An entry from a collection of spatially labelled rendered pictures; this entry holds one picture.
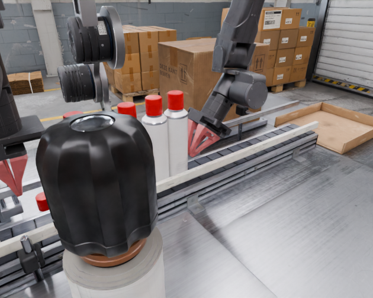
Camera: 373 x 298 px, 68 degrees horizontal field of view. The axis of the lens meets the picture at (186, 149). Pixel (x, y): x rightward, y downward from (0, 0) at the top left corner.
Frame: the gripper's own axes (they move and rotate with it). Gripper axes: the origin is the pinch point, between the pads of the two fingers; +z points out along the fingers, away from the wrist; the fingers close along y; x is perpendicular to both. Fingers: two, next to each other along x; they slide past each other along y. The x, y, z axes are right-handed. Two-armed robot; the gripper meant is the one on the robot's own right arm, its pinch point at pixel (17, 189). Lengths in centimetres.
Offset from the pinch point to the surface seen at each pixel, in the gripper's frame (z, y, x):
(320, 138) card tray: 18, 88, 4
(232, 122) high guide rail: 6, 51, 10
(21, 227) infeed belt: 13.7, -1.8, 9.0
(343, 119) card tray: 18, 110, 8
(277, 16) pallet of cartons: -3, 321, 217
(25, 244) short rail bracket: 7.6, -1.3, -2.9
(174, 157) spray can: 7.0, 29.4, 5.0
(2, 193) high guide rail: 5.7, -2.6, 9.5
